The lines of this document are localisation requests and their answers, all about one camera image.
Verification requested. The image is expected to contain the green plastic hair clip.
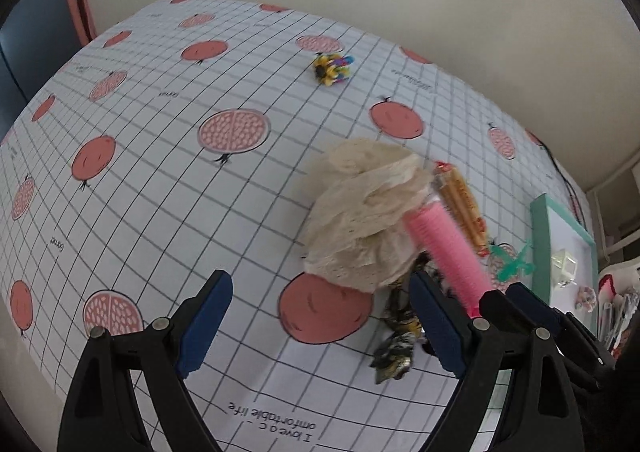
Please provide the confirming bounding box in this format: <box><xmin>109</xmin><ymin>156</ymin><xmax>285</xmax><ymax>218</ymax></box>
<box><xmin>489</xmin><ymin>241</ymin><xmax>535</xmax><ymax>283</ymax></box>

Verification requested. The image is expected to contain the red yellow snack packet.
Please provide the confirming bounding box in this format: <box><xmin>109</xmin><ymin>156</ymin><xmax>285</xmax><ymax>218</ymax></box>
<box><xmin>434</xmin><ymin>161</ymin><xmax>489</xmax><ymax>258</ymax></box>

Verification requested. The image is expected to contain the small white plastic box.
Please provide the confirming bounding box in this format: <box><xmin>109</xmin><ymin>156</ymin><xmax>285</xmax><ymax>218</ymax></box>
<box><xmin>551</xmin><ymin>249</ymin><xmax>578</xmax><ymax>289</ymax></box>

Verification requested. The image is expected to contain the colourful bead bracelet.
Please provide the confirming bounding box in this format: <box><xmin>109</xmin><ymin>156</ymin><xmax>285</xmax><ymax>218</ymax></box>
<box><xmin>311</xmin><ymin>51</ymin><xmax>356</xmax><ymax>88</ymax></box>

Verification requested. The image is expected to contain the pastel scrunchie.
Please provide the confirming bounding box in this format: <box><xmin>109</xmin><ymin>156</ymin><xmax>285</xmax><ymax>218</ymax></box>
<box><xmin>575</xmin><ymin>285</ymin><xmax>598</xmax><ymax>313</ymax></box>

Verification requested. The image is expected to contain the pomegranate print grid bedsheet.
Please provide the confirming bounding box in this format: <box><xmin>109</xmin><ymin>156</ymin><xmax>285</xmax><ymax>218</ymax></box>
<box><xmin>1</xmin><ymin>0</ymin><xmax>591</xmax><ymax>451</ymax></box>

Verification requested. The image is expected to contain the cream mesh bath sponge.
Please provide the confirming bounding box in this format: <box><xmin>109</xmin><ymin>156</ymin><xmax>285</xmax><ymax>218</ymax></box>
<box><xmin>300</xmin><ymin>138</ymin><xmax>433</xmax><ymax>293</ymax></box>

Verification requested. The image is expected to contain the black cable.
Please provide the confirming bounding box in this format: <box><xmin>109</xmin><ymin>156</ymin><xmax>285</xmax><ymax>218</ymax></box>
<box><xmin>541</xmin><ymin>143</ymin><xmax>589</xmax><ymax>228</ymax></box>

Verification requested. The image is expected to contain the pink hair roller clip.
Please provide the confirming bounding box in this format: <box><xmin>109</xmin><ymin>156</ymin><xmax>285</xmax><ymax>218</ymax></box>
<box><xmin>404</xmin><ymin>201</ymin><xmax>491</xmax><ymax>318</ymax></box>

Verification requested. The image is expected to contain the teal rimmed white tray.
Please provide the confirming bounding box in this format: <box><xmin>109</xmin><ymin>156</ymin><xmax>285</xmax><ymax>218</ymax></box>
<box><xmin>530</xmin><ymin>193</ymin><xmax>598</xmax><ymax>334</ymax></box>

